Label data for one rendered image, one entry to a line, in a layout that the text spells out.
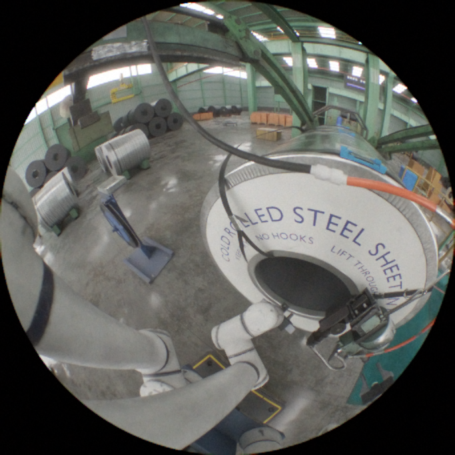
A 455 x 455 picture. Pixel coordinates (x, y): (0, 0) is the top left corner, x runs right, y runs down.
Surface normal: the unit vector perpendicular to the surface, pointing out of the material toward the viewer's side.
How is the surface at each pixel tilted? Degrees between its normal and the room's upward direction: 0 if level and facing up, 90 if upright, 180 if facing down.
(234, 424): 0
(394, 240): 90
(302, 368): 0
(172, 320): 0
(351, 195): 90
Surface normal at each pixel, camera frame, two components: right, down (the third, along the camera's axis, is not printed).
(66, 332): 0.99, 0.12
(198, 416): 0.79, -0.61
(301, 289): -0.19, -0.75
